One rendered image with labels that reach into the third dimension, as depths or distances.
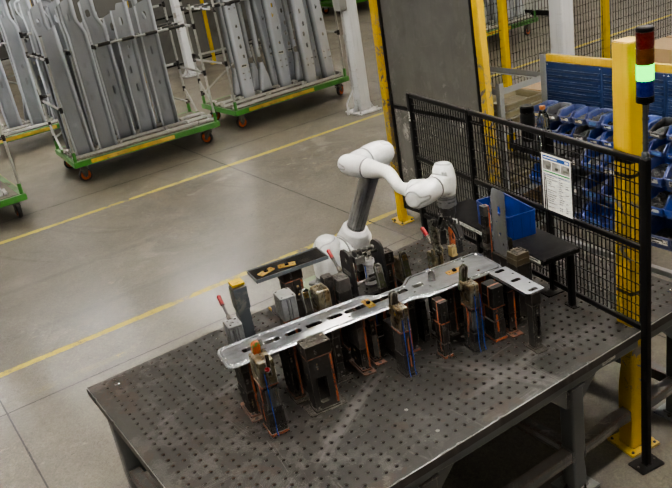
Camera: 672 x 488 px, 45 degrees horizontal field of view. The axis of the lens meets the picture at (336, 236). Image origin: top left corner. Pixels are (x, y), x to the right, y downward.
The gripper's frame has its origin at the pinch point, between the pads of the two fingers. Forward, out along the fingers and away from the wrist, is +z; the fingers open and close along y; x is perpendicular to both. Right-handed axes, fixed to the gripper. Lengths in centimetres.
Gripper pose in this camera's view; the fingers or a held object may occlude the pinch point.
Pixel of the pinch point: (451, 245)
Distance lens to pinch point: 378.1
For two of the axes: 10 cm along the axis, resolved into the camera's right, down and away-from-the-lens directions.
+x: 8.9, -3.0, 3.5
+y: 4.3, 2.9, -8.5
